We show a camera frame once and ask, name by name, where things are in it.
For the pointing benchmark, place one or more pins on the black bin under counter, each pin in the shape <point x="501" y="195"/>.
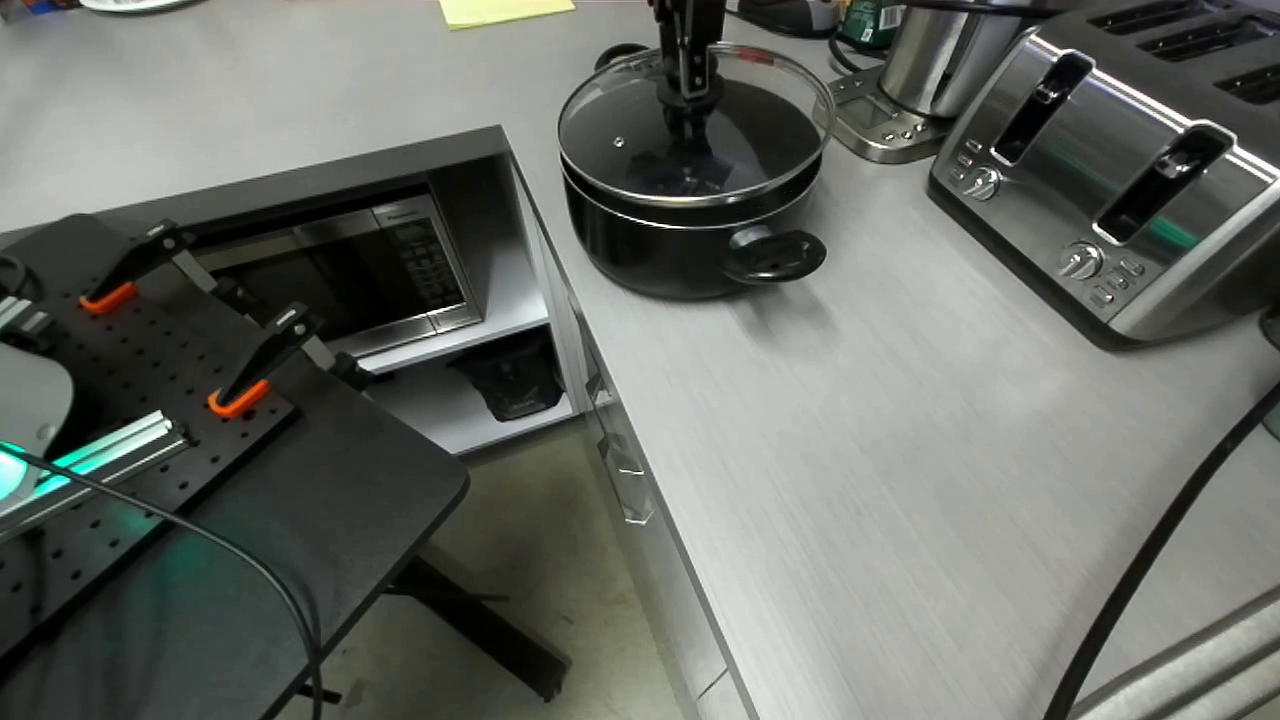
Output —
<point x="513" y="380"/>

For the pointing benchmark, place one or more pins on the orange-tipped clamp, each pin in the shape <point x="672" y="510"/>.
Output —
<point x="289" y="332"/>
<point x="153" y="248"/>

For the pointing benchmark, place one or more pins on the built-in microwave oven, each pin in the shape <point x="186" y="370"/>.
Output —
<point x="374" y="279"/>

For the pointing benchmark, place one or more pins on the yellow sticky note pad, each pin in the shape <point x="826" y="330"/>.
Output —
<point x="485" y="14"/>

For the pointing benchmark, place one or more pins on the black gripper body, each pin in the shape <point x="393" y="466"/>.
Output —
<point x="688" y="28"/>

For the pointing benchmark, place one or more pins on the black cooking pot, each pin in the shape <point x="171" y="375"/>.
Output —
<point x="703" y="253"/>

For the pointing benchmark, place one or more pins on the stainless steel kettle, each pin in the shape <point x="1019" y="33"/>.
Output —
<point x="947" y="49"/>

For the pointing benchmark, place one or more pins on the black perforated mounting table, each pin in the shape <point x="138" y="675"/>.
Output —
<point x="208" y="581"/>

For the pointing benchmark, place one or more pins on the aluminium rail with green light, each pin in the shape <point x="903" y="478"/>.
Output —
<point x="34" y="485"/>

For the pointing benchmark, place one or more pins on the silver drawer handle long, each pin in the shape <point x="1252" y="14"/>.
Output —
<point x="628" y="481"/>

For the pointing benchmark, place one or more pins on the glass pot lid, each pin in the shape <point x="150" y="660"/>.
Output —
<point x="757" y="123"/>

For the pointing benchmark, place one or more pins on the silver four-slot toaster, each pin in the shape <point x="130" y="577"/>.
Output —
<point x="1127" y="164"/>

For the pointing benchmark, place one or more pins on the orange-tipped clamp front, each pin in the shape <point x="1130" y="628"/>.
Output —
<point x="289" y="332"/>

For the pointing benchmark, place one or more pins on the orange-tipped clamp rear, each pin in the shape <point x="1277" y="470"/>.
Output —
<point x="153" y="248"/>

